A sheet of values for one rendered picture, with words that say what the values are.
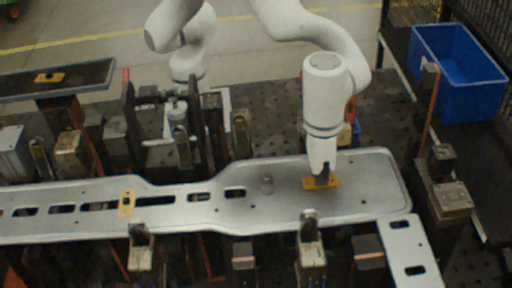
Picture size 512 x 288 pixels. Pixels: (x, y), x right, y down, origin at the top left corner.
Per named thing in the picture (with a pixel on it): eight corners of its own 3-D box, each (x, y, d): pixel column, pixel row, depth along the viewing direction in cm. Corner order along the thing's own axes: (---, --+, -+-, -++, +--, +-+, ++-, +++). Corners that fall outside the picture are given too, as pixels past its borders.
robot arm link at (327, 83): (326, 94, 99) (294, 113, 95) (328, 42, 90) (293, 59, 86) (355, 113, 94) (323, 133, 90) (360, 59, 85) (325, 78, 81)
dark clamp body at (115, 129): (131, 234, 139) (92, 145, 112) (135, 201, 148) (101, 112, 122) (164, 231, 139) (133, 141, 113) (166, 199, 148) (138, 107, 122)
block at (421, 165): (406, 262, 125) (428, 194, 104) (395, 228, 133) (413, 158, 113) (416, 261, 125) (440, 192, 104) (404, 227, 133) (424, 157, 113)
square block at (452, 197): (411, 293, 118) (442, 211, 93) (403, 268, 123) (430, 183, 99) (438, 289, 118) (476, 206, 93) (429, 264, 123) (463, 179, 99)
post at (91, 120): (122, 219, 143) (82, 125, 115) (124, 207, 146) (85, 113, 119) (137, 218, 143) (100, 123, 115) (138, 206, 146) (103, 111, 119)
